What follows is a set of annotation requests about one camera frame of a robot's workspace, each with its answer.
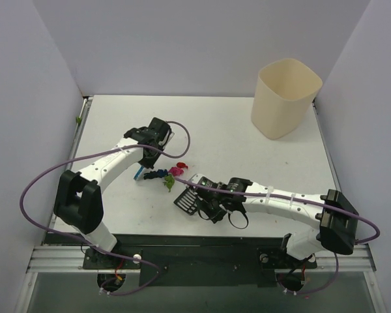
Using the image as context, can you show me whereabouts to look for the black slotted scoop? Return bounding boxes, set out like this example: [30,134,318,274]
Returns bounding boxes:
[173,188,198,215]

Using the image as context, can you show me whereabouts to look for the red paper scrap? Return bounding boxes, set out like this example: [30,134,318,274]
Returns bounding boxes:
[177,162,188,169]

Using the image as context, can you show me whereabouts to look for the black paper scrap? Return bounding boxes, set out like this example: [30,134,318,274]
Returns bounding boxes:
[143,171,158,180]

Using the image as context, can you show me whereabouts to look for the pink paper scrap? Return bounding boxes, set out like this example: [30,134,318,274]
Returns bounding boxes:
[168,166,184,177]

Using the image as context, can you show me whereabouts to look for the blue hand brush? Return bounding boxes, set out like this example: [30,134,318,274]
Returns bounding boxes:
[134,166,145,181]

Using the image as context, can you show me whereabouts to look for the green paper scrap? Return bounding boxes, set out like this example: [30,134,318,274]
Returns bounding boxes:
[163,174,175,192]

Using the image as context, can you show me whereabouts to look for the blue paper scrap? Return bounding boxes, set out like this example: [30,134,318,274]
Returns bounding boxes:
[156,169,169,177]

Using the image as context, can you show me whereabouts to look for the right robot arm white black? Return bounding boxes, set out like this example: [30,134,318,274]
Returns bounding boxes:
[191,174,358,267]

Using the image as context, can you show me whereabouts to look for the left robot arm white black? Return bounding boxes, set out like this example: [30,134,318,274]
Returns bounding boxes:
[53,117,172,269]

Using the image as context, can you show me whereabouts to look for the cream plastic waste bin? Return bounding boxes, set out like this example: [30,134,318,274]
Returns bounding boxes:
[251,58,323,140]

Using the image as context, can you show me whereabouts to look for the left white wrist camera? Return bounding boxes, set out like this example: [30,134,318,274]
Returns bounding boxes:
[164,130,175,145]

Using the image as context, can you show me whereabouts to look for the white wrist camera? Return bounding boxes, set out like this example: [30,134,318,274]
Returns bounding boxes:
[164,130,175,145]
[190,174,202,184]

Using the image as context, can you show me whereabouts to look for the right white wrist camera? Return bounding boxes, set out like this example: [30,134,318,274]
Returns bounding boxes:
[190,174,202,184]

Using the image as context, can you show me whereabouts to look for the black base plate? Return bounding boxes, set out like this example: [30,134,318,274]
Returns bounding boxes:
[44,233,320,290]

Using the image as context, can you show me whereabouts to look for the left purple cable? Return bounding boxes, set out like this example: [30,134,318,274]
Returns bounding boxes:
[19,120,192,296]

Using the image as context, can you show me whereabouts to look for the aluminium frame rail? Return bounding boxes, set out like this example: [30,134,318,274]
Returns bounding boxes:
[27,246,376,273]

